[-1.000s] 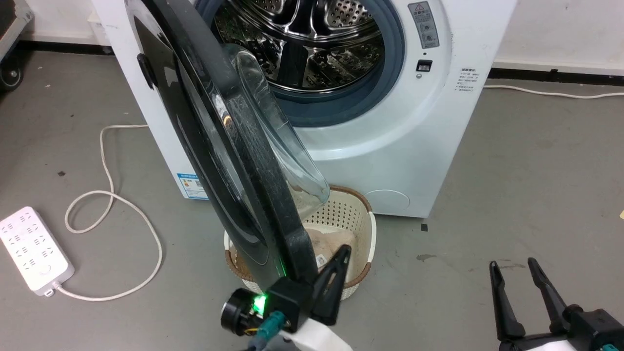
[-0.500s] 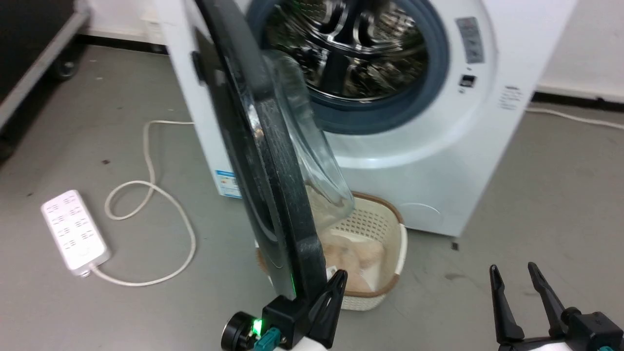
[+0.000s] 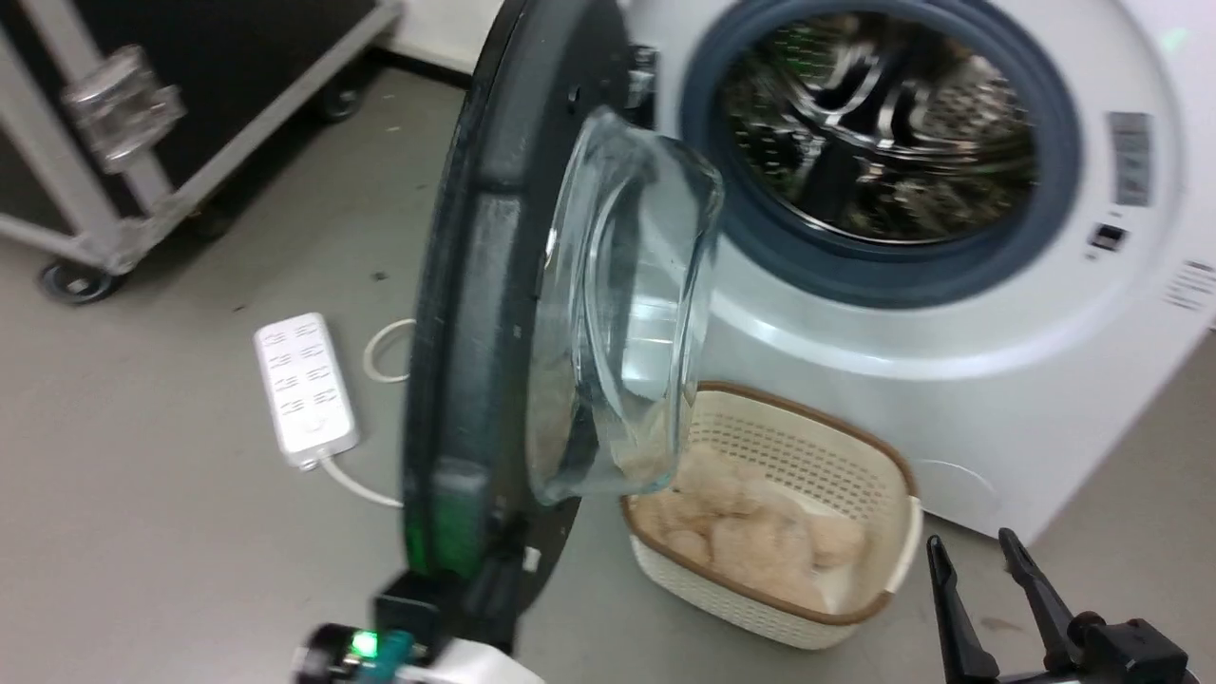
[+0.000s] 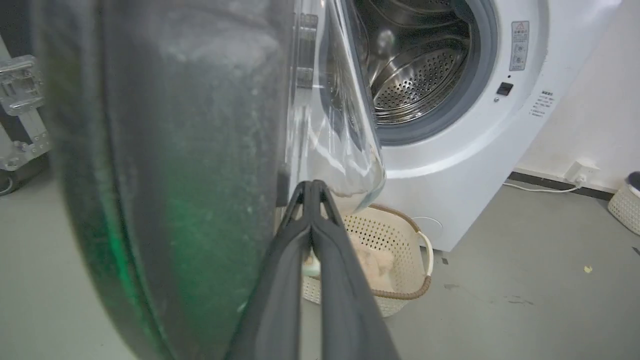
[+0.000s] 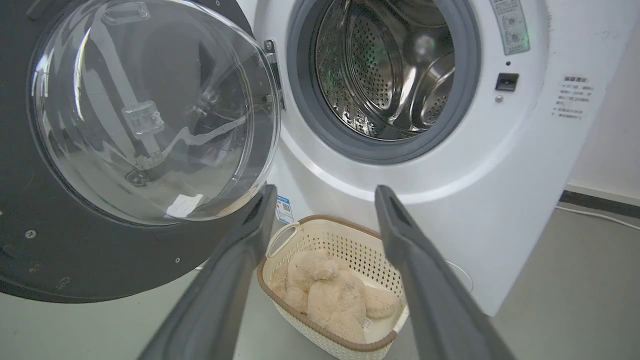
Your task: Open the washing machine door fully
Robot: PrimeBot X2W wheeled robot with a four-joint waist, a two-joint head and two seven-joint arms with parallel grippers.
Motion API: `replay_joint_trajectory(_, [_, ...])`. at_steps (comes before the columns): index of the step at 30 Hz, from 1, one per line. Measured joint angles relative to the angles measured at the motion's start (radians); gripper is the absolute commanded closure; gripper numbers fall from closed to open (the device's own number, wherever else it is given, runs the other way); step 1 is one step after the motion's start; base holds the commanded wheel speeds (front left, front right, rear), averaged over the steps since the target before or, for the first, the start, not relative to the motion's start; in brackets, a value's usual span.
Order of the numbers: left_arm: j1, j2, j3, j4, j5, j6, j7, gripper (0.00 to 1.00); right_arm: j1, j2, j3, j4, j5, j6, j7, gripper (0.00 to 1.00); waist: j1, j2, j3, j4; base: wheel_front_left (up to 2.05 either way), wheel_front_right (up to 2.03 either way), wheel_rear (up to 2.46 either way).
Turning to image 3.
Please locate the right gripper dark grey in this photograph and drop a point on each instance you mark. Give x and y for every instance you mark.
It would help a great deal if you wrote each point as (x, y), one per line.
(1130, 655)

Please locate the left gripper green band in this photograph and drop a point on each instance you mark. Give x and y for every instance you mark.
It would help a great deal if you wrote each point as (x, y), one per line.
(456, 665)

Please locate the black round washing machine door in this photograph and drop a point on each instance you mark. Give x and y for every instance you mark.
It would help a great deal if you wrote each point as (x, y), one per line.
(489, 285)

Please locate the white front-load washing machine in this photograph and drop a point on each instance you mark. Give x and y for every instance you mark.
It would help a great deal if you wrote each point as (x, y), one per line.
(959, 399)

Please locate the cream plastic laundry basket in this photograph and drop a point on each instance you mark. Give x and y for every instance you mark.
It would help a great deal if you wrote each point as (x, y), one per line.
(836, 456)

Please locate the beige fluffy plush toy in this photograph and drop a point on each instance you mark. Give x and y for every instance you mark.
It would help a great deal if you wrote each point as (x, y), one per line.
(750, 541)

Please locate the white power strip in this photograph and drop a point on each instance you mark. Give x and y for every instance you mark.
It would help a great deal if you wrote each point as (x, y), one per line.
(304, 385)

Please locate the black caster wheel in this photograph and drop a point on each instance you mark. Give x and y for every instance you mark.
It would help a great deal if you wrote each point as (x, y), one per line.
(76, 282)
(339, 103)
(211, 221)

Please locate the black flight case aluminium edges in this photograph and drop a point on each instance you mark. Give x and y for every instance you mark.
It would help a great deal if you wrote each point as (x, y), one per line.
(237, 85)

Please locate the silver flight case latch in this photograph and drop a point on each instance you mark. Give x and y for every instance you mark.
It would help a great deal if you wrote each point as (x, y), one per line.
(122, 106)

